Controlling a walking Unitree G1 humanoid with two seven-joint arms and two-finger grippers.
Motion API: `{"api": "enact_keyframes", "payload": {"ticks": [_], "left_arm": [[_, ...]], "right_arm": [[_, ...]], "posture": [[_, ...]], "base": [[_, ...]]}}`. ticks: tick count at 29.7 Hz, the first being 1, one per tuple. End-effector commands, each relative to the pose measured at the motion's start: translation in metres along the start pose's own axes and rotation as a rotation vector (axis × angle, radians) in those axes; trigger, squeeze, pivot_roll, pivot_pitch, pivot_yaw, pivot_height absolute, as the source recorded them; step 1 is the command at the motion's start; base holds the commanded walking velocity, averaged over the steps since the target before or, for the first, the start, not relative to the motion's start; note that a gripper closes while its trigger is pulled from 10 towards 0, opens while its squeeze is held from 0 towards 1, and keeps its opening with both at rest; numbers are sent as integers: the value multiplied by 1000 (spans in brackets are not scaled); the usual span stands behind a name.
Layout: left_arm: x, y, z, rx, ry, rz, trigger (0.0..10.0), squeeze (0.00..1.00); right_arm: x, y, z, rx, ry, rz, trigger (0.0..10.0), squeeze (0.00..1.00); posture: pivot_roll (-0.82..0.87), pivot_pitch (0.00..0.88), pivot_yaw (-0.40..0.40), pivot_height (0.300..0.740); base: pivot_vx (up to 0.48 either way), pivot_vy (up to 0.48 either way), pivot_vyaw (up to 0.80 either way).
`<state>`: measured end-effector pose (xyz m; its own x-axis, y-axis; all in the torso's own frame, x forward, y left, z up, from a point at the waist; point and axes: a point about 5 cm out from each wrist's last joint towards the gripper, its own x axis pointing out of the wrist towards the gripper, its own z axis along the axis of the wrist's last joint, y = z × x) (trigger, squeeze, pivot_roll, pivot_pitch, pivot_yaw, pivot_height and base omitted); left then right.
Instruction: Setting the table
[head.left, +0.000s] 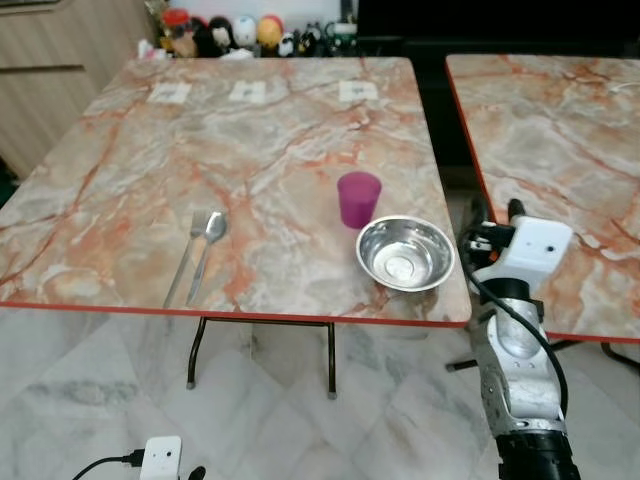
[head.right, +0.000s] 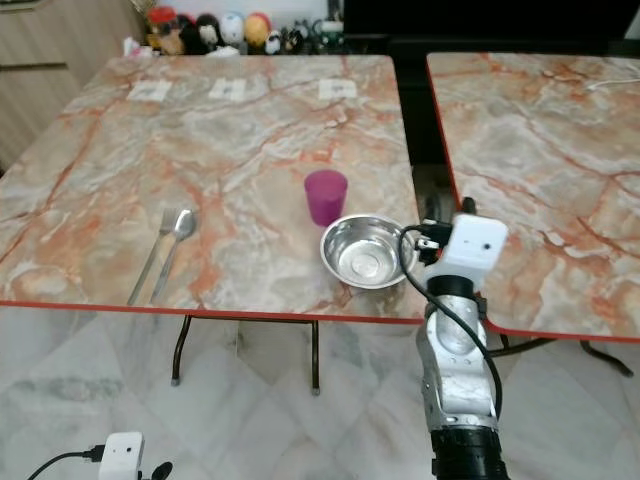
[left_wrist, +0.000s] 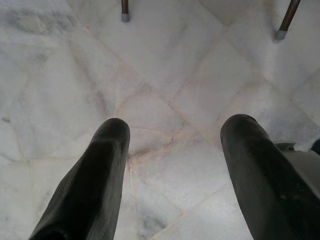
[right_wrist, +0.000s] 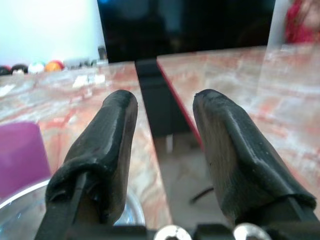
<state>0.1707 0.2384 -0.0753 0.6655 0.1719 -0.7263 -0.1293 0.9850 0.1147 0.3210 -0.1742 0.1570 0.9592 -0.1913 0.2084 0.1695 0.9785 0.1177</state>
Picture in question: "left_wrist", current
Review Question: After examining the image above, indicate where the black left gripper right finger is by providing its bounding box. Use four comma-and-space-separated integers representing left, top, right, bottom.
220, 114, 320, 240

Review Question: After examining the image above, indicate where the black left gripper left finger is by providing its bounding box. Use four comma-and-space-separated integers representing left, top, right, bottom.
28, 117, 131, 240

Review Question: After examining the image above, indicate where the grey robot leg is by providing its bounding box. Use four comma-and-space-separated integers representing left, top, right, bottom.
273, 136, 320, 213

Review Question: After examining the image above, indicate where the brown chair leg grey cap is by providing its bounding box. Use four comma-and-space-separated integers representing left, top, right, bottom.
276, 0, 302, 41
120, 0, 130, 23

